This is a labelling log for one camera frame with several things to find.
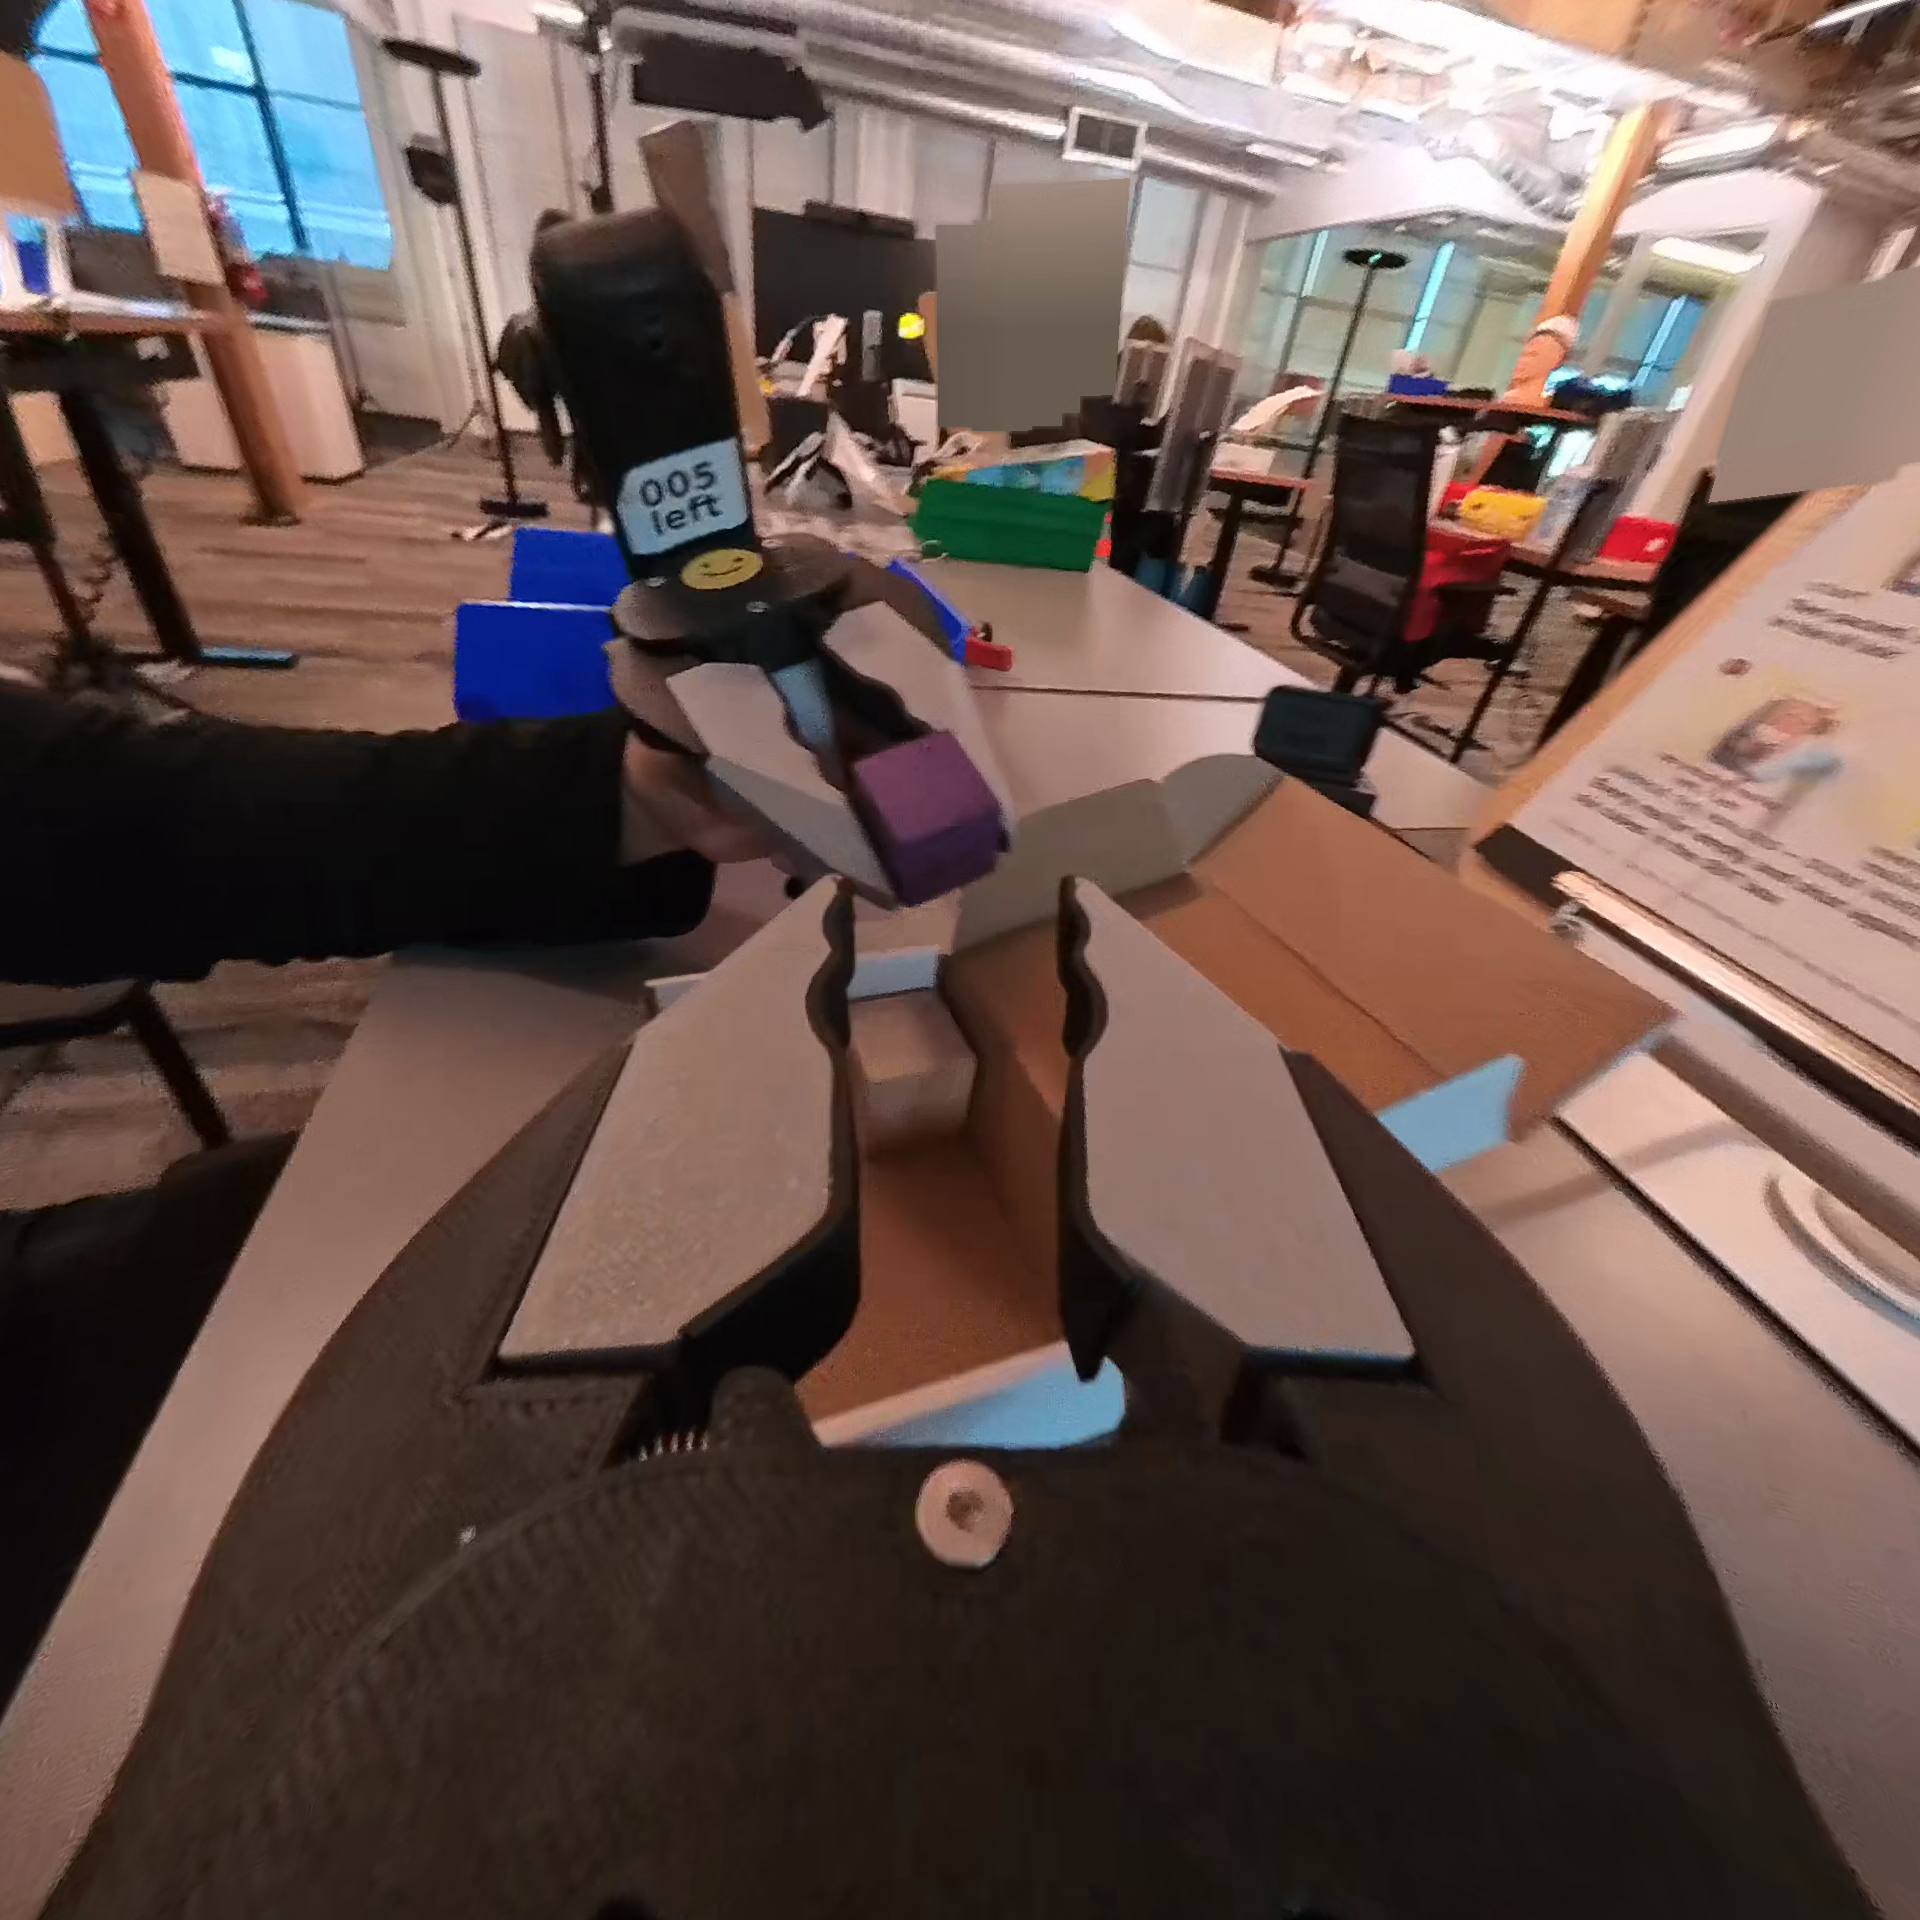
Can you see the natural wood cube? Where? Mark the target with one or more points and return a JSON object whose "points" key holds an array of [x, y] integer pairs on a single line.
{"points": [[909, 1072]]}

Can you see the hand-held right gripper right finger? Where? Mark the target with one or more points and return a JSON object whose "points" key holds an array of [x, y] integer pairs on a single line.
{"points": [[1230, 1185]]}

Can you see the person's black clothing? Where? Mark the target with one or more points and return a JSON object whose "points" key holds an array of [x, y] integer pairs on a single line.
{"points": [[106, 1349]]}

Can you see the green plastic bin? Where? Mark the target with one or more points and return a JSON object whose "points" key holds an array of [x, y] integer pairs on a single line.
{"points": [[1004, 523]]}

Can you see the white cardboard mailer box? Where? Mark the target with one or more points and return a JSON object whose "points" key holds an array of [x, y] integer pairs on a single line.
{"points": [[1350, 960]]}

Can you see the person's left hand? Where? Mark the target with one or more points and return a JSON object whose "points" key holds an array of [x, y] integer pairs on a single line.
{"points": [[675, 810]]}

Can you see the black monitor screen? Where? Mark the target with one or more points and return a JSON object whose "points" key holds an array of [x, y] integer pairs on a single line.
{"points": [[841, 283]]}

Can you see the red hand tool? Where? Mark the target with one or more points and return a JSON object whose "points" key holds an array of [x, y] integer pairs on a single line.
{"points": [[991, 651]]}

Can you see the instruction sheet on stand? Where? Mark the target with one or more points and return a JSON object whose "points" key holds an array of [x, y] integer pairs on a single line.
{"points": [[1589, 704]]}

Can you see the orange steel column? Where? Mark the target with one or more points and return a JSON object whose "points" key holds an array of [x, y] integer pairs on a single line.
{"points": [[196, 270]]}

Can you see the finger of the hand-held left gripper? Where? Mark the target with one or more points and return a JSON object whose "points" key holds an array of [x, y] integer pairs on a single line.
{"points": [[923, 674], [764, 751]]}

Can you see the blue plastic bin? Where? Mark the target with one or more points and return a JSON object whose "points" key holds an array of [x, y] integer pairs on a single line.
{"points": [[525, 661]]}

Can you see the white display stand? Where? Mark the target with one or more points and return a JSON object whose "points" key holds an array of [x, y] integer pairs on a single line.
{"points": [[1799, 1245]]}

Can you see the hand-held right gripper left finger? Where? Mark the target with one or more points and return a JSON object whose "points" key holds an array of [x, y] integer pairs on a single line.
{"points": [[692, 1171]]}

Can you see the person's left forearm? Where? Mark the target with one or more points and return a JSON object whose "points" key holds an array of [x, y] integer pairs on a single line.
{"points": [[300, 840]]}

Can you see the printed instruction sheet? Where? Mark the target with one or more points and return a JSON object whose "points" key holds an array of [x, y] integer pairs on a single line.
{"points": [[1770, 810]]}

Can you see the colourful flat box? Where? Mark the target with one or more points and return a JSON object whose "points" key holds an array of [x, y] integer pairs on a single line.
{"points": [[1051, 474]]}

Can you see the purple cube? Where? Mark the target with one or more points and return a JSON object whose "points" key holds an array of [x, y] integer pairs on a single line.
{"points": [[932, 819]]}

